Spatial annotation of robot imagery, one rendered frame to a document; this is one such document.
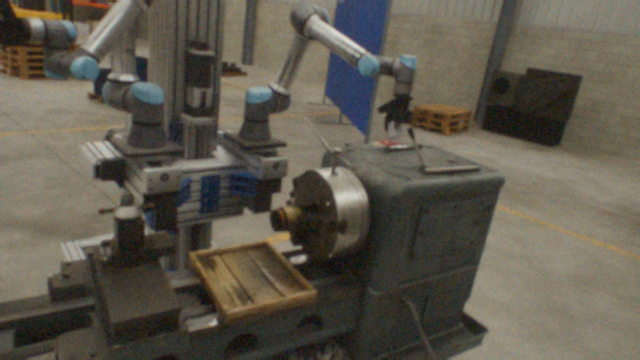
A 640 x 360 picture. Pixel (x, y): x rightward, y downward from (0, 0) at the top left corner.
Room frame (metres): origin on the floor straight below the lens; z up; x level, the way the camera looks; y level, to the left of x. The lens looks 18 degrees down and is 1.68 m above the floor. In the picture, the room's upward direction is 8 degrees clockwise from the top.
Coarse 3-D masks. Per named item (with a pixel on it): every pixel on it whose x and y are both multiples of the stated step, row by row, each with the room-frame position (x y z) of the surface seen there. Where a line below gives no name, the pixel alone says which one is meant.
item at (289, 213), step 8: (280, 208) 1.31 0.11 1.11; (288, 208) 1.30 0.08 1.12; (296, 208) 1.33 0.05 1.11; (272, 216) 1.31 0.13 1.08; (280, 216) 1.27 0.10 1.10; (288, 216) 1.28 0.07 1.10; (296, 216) 1.29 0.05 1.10; (272, 224) 1.30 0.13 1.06; (280, 224) 1.26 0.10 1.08; (288, 224) 1.27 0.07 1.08; (296, 224) 1.28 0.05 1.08
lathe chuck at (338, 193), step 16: (320, 176) 1.36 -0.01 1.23; (336, 176) 1.36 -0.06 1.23; (320, 192) 1.34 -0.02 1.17; (336, 192) 1.29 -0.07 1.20; (352, 192) 1.32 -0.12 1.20; (304, 208) 1.41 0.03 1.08; (320, 208) 1.33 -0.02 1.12; (336, 208) 1.26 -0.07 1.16; (352, 208) 1.29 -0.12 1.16; (352, 224) 1.27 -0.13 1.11; (320, 240) 1.31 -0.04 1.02; (336, 240) 1.24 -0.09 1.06; (352, 240) 1.28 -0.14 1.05; (320, 256) 1.30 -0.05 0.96; (336, 256) 1.29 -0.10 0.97
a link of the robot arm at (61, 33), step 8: (48, 24) 1.44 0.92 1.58; (56, 24) 1.46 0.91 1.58; (64, 24) 1.49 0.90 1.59; (72, 24) 1.51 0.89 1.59; (48, 32) 1.43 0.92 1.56; (56, 32) 1.45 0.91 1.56; (64, 32) 1.47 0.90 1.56; (72, 32) 1.50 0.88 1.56; (48, 40) 1.44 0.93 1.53; (56, 40) 1.45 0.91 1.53; (64, 40) 1.47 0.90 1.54; (72, 40) 1.51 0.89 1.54
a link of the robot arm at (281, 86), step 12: (324, 12) 2.02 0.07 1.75; (300, 36) 1.99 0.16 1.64; (300, 48) 2.01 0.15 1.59; (288, 60) 2.03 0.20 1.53; (300, 60) 2.03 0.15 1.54; (288, 72) 2.03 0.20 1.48; (276, 84) 2.05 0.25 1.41; (288, 84) 2.05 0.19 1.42; (276, 96) 2.03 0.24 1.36; (288, 96) 2.06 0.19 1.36
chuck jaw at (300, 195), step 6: (294, 180) 1.41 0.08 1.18; (300, 180) 1.40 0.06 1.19; (306, 180) 1.41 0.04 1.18; (294, 186) 1.41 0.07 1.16; (300, 186) 1.39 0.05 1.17; (306, 186) 1.40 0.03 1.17; (294, 192) 1.37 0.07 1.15; (300, 192) 1.37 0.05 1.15; (306, 192) 1.39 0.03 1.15; (294, 198) 1.35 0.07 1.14; (300, 198) 1.36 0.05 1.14; (306, 198) 1.37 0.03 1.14; (294, 204) 1.34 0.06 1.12; (300, 204) 1.35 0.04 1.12; (306, 204) 1.36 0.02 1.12; (312, 204) 1.38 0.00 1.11
